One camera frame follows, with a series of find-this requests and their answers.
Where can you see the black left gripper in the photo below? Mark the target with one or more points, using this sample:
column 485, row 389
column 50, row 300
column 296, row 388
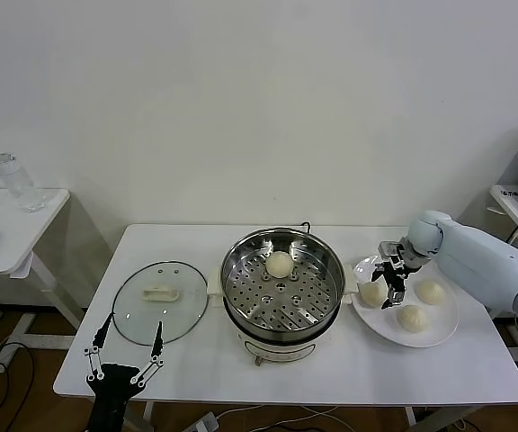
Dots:
column 110, row 391

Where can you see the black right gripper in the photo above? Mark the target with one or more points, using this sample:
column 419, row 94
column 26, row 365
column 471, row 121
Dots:
column 400, row 267

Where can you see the white steamed baozi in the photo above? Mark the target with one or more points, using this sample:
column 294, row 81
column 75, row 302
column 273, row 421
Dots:
column 370, row 296
column 431, row 291
column 412, row 318
column 279, row 264

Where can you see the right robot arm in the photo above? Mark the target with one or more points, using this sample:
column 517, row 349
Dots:
column 470, row 261

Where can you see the stainless steel steamer basket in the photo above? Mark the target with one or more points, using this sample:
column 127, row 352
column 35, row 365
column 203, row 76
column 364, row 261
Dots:
column 241, row 288

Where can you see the steel steamer pot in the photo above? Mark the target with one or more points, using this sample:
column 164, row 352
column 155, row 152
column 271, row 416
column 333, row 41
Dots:
column 277, row 348

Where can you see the white round plate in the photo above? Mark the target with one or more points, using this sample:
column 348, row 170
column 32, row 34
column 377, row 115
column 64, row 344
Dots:
column 441, row 324

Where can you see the white table leg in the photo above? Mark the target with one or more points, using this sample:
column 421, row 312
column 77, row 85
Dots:
column 410, row 415
column 149, row 416

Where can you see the white side table with label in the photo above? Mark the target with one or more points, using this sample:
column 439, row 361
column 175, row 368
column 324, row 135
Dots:
column 511, row 204

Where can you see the clear plastic water bottle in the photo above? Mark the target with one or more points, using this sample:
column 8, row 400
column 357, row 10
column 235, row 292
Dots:
column 20, row 184

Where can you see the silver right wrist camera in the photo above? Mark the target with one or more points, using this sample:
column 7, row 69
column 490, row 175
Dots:
column 388, row 249

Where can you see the white power strip with switch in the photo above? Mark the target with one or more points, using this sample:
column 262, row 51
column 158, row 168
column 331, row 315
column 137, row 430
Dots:
column 205, row 423

